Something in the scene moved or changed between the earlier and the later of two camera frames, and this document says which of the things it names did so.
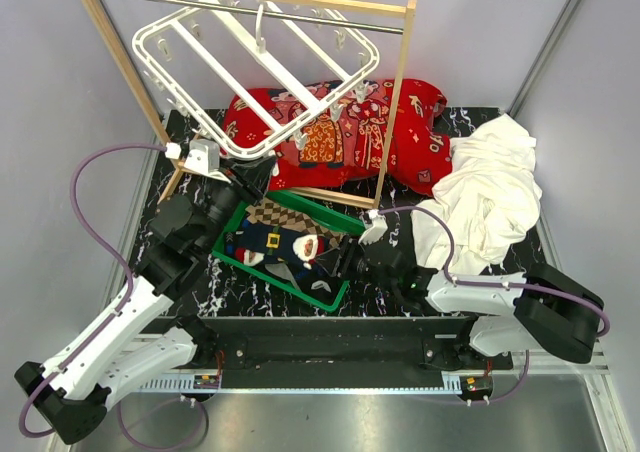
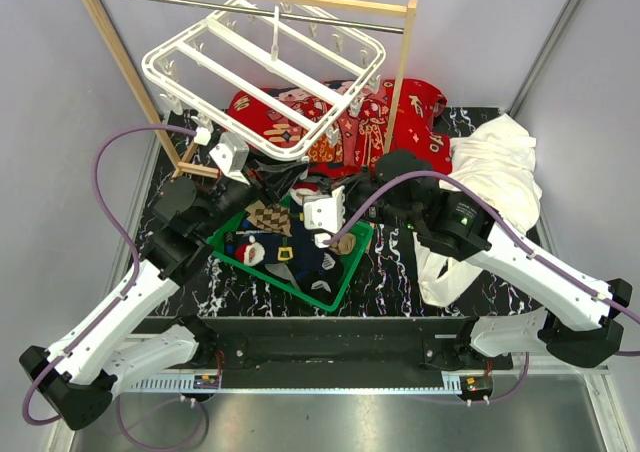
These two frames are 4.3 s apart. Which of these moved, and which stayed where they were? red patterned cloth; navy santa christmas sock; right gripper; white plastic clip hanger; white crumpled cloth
Moved: white plastic clip hanger; navy santa christmas sock; right gripper
Stayed: white crumpled cloth; red patterned cloth
